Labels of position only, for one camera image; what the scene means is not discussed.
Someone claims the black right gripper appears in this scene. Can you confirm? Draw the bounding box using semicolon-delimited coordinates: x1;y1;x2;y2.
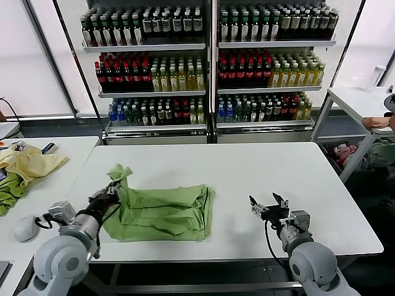
248;192;291;228

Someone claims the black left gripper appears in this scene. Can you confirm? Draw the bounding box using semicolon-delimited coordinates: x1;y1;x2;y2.
85;180;122;221

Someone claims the light green polo shirt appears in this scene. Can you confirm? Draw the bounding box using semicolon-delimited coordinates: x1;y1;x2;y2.
101;163;216;243

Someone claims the pink clothes pile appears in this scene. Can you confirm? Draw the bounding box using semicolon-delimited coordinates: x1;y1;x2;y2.
333;143;359;166

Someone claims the grey green clothes pile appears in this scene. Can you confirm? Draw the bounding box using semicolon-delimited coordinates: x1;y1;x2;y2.
359;138;395;170

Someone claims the person hand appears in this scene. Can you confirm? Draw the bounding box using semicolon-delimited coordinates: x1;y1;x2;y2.
362;116;391;130

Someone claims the white side table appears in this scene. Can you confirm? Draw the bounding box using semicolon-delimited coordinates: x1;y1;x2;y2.
0;136;100;296

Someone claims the large white work table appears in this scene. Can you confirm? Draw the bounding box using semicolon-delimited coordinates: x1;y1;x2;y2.
33;141;385;294

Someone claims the blue white small tool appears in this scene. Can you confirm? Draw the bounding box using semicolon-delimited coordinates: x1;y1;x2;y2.
41;142;59;155

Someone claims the pale yellow garment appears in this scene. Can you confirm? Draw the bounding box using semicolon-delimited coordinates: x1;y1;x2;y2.
0;144;69;189

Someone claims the white computer mouse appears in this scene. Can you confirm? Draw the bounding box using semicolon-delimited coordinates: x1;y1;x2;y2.
14;215;40;244

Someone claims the crumpled green garment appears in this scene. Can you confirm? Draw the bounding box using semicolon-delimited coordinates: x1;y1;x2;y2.
0;171;30;217

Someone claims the dark flat tablet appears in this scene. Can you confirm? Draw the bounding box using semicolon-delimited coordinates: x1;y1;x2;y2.
0;261;14;280

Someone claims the white table with metal legs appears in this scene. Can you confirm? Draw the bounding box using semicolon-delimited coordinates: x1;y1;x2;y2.
310;86;395;183

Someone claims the metal beverage shelf unit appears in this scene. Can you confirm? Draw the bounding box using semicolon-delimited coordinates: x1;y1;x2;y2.
211;0;367;144
52;0;214;146

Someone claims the dark tea bottle green cap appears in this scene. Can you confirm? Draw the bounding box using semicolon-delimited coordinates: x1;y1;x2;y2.
269;13;280;42
229;14;240;43
130;14;142;46
249;13;260;43
111;15;122;47
120;14;131;46
219;14;230;43
81;17;93;47
101;15;112;47
259;13;270;43
92;15;102;47
239;13;250;43

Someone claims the dark bottle black white label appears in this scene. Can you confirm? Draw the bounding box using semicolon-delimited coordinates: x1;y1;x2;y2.
161;11;172;39
172;10;183;39
182;10;193;39
152;12;162;39
192;9;203;39
142;12;153;39

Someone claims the dark bottle beige label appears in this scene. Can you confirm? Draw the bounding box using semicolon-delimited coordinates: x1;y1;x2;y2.
290;11;301;40
280;11;291;40

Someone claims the dark bottle grey label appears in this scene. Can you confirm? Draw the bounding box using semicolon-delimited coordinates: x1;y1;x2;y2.
328;10;339;39
299;10;310;40
319;10;330;39
309;10;320;40

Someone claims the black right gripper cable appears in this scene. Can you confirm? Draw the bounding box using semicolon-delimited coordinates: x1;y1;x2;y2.
264;220;293;269

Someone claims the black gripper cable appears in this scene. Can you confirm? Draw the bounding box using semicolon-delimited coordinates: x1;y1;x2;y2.
34;215;54;229
264;220;293;269

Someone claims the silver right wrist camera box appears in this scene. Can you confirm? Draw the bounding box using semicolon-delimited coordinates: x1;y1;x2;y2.
288;210;312;234

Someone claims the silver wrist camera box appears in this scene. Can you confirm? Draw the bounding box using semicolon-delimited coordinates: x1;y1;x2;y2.
288;210;312;234
48;200;77;223

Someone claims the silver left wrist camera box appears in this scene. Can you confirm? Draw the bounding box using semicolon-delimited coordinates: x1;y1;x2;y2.
48;200;77;223

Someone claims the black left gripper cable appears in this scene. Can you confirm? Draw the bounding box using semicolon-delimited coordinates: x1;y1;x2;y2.
34;215;54;229

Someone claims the black wall cable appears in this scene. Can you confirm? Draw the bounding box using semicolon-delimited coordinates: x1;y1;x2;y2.
0;97;20;121

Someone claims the grey window frame post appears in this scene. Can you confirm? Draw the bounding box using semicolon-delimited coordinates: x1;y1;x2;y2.
20;0;78;120

